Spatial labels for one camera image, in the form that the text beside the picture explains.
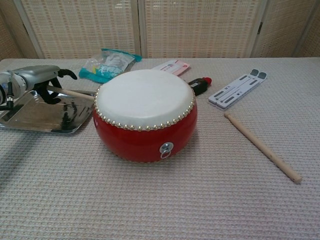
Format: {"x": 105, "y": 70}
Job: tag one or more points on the wooden drumstick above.
{"x": 77, "y": 93}
{"x": 262, "y": 147}

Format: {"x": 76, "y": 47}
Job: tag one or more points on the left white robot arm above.
{"x": 17, "y": 86}

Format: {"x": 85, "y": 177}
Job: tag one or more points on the red drum white skin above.
{"x": 145, "y": 100}

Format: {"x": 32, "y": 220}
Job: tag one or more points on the shiny metal tray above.
{"x": 37, "y": 120}

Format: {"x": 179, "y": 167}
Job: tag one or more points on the black bottle red cap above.
{"x": 200, "y": 86}

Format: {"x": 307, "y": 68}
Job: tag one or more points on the pink white wipes packet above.
{"x": 175, "y": 67}

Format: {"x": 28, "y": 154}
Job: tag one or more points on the teal snack bag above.
{"x": 110, "y": 68}

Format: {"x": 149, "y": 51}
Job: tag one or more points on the beige woven tablecloth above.
{"x": 160, "y": 200}

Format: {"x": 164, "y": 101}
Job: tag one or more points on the white folding laptop stand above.
{"x": 237, "y": 90}

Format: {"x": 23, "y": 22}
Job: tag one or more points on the bamboo folding screen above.
{"x": 87, "y": 25}

